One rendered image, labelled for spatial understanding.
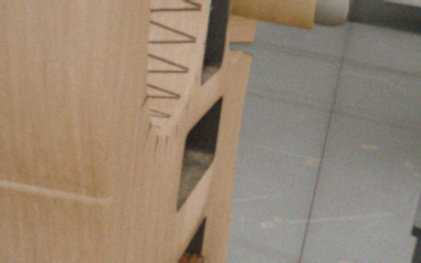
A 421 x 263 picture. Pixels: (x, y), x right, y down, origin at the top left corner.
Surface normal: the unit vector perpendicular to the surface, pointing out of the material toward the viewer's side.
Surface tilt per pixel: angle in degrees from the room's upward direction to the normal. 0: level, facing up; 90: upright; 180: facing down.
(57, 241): 92
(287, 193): 0
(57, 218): 100
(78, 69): 83
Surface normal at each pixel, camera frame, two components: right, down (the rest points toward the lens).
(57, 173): -0.18, 0.60
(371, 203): 0.13, -0.89
